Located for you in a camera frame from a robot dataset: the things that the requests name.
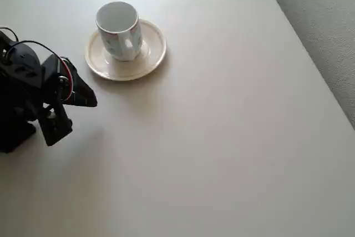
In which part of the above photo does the long black and red cable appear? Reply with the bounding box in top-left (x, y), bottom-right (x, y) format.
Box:
top-left (5, 40), bottom-right (77, 102)

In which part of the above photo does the short black cable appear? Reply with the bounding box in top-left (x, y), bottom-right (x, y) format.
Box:
top-left (0, 26), bottom-right (18, 42)

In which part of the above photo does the cream ceramic saucer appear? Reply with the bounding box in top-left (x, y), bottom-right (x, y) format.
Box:
top-left (84, 18), bottom-right (167, 82)

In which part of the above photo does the white ceramic mug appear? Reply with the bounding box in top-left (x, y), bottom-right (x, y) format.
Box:
top-left (95, 1), bottom-right (144, 62)

